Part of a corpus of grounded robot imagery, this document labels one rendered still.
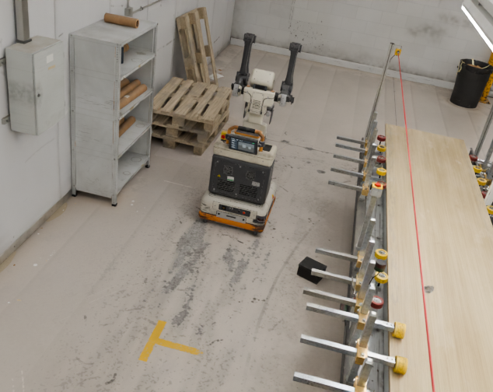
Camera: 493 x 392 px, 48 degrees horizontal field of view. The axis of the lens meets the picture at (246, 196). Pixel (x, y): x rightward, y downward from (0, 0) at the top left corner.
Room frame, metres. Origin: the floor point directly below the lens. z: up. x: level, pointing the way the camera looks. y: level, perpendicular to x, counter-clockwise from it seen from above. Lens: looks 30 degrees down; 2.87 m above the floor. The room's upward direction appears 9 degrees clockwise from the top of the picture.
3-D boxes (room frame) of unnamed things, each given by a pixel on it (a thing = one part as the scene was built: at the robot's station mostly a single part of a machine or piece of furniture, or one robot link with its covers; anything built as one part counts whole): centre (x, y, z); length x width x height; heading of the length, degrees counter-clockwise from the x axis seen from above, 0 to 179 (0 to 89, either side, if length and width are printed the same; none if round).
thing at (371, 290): (2.29, -0.72, 0.91); 0.04 x 0.04 x 0.48; 82
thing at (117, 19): (4.95, 1.36, 1.59); 0.30 x 0.08 x 0.08; 82
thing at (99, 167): (4.84, 1.37, 0.78); 0.90 x 0.45 x 1.55; 172
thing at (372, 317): (2.04, -0.68, 0.94); 0.04 x 0.04 x 0.48; 82
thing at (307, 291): (2.51, -0.63, 0.84); 0.43 x 0.03 x 0.04; 82
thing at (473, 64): (9.41, -3.44, 0.36); 0.59 x 0.58 x 0.73; 172
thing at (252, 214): (4.29, 0.09, 0.23); 0.41 x 0.02 x 0.08; 82
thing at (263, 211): (4.62, 0.06, 0.16); 0.67 x 0.64 x 0.25; 172
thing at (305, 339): (2.01, -0.63, 0.95); 0.50 x 0.04 x 0.04; 82
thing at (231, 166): (4.53, 0.07, 0.59); 0.55 x 0.34 x 0.83; 82
